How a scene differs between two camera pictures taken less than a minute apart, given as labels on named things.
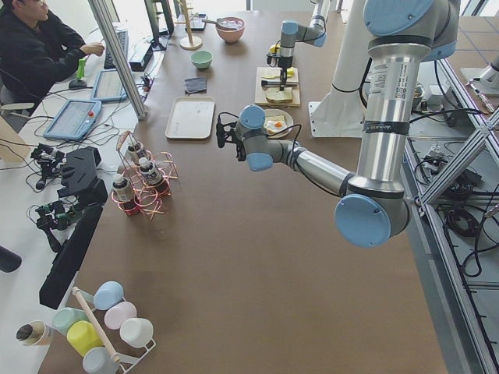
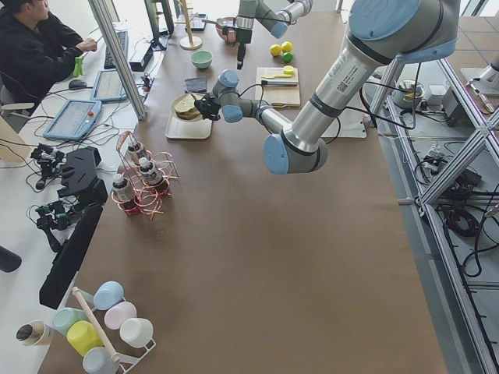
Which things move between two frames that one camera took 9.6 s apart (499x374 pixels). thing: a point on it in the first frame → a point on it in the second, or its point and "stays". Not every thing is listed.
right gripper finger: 282,78 → 241,54
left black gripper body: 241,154 → 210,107
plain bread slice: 277,95 → 184,102
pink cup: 118,312 stays
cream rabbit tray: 191,118 stays
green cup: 63,317 stays
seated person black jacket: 37,53 stays
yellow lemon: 272,48 stays
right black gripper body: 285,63 → 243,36
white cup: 136,332 stays
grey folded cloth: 196,85 stays
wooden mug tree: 189,43 stays
